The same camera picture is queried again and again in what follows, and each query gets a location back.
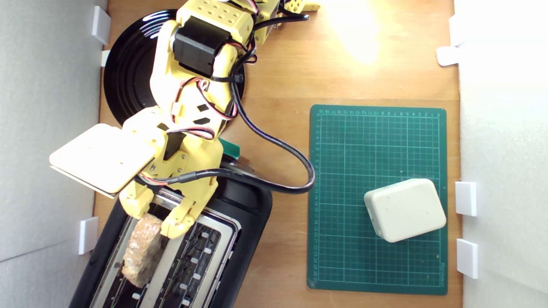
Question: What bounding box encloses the brown bread slice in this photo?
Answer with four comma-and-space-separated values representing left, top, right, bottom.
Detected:
121, 214, 163, 288

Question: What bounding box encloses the green toaster lever knob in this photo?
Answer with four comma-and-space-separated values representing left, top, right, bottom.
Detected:
219, 138, 241, 158

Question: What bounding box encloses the black two-slot toaster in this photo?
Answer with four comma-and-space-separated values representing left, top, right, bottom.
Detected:
68, 154, 273, 308

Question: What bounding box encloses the black plate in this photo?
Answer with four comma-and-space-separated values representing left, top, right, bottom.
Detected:
103, 9, 245, 127

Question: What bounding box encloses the green cutting mat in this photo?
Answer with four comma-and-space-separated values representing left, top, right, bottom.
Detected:
307, 104, 448, 296

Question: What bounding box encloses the white block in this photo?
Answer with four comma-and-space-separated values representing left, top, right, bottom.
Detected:
364, 178, 447, 243

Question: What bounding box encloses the yellow wrist camera box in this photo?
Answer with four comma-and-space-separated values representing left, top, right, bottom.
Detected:
48, 123, 158, 199

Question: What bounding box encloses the black cable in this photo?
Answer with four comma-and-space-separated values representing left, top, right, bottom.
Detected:
167, 13, 316, 194

